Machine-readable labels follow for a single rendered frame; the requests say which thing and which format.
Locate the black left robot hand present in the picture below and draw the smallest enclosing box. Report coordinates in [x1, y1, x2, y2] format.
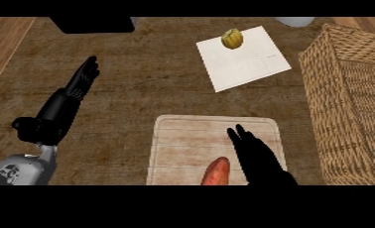
[11, 55, 101, 147]

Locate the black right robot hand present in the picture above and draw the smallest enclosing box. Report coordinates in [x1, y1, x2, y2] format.
[227, 123, 299, 186]

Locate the orange sweet potato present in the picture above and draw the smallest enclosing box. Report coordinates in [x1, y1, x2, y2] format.
[200, 156, 232, 186]

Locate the pale wooden cutting board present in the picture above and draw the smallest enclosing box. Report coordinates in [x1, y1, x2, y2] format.
[145, 114, 289, 186]

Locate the wicker basket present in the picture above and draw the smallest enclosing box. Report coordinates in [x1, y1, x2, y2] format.
[297, 23, 375, 186]

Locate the black appliance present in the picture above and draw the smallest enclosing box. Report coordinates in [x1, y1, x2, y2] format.
[49, 17, 137, 35]

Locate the white square placemat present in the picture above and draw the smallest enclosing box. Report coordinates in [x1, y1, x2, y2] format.
[196, 25, 293, 93]

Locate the yellow-green bell pepper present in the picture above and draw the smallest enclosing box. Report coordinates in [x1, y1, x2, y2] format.
[221, 28, 246, 51]

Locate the pale grey round object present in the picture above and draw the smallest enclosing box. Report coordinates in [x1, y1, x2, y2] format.
[274, 17, 318, 29]

